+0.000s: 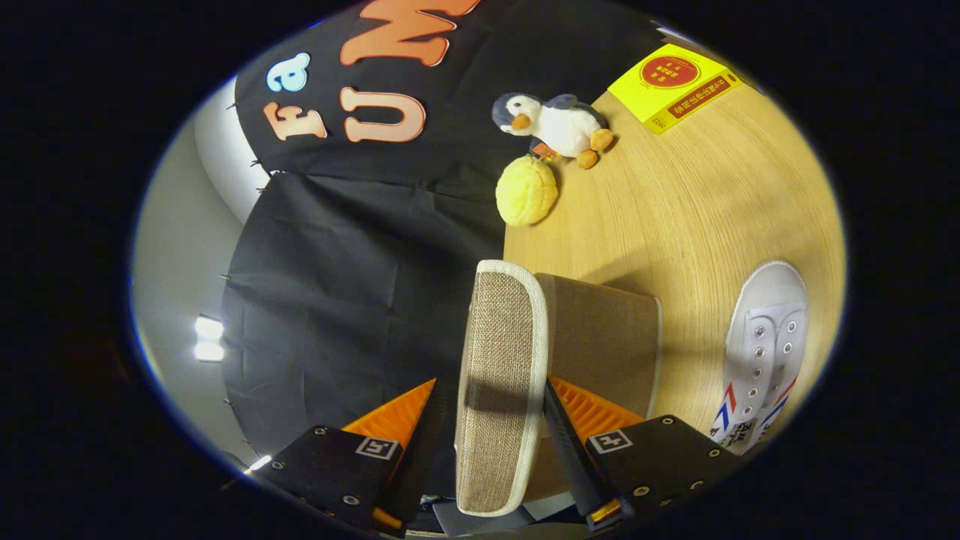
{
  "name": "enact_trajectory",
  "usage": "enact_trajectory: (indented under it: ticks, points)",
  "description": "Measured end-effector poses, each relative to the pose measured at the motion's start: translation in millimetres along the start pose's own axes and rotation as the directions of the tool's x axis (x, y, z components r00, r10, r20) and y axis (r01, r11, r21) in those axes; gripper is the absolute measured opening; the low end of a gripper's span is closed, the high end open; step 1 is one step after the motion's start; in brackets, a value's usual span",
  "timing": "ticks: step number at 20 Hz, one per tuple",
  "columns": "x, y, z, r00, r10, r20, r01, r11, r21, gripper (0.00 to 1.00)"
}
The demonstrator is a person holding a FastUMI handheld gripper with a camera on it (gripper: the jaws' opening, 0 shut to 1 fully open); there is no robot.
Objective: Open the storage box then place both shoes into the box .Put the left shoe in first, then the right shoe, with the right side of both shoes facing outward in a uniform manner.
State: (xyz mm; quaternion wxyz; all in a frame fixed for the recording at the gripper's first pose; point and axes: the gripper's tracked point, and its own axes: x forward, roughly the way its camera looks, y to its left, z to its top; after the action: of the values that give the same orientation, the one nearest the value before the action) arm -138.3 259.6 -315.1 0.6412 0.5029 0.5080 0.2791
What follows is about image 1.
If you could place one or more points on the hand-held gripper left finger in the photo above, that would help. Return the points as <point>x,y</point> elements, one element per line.
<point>420,465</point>

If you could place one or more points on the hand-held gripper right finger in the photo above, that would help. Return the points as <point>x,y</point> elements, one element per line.
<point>574,457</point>

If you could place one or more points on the beige fabric storage box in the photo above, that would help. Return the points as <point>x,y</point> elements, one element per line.
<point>600,337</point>

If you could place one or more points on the woven storage box lid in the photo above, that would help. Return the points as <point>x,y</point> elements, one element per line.
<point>499,337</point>

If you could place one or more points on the white striped canvas shoe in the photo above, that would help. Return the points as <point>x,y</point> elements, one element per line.
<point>772,300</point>

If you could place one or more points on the ceiling light panel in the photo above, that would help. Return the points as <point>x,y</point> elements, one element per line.
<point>208,339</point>

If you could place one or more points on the yellow bun plush toy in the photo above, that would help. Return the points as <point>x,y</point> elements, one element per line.
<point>525,191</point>

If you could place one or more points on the penguin plush toy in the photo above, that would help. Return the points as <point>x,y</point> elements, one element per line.
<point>559,124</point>

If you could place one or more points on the yellow book with red circle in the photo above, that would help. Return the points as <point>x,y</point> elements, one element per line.
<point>634,90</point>

